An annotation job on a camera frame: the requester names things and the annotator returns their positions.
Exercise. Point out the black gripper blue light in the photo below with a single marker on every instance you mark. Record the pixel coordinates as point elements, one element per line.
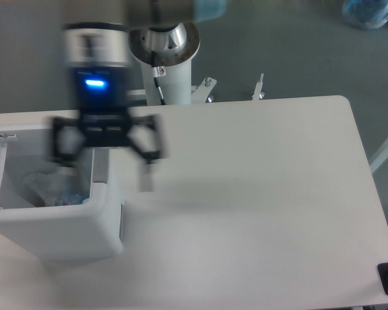
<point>100,94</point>

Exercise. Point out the crushed clear plastic bottle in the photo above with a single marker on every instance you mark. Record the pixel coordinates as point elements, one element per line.
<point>76,192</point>

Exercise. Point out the clear plastic wrapper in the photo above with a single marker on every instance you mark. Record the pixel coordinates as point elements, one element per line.
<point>49,187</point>

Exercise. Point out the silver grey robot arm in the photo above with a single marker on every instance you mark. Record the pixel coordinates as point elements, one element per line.
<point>102,39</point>

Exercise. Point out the white plastic trash can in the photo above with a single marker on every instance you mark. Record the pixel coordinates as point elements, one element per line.
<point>52,211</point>

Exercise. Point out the blue plastic bag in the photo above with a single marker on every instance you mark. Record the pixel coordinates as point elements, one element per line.
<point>365,15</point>

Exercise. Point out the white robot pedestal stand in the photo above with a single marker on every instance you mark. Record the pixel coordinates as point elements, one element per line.
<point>165,56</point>

